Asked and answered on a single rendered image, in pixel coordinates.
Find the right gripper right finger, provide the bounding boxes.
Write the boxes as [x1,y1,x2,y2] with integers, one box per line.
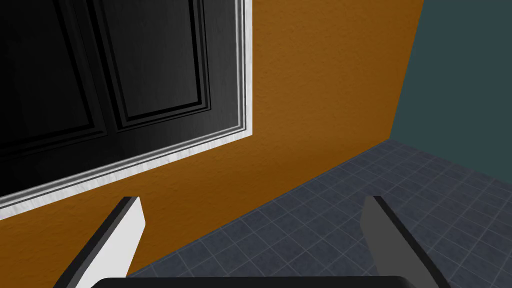
[360,195,453,288]

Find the black panelled door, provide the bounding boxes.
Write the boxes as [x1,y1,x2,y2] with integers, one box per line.
[0,0,241,197]

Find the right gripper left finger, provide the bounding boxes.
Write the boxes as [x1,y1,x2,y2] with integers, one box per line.
[53,195,146,288]

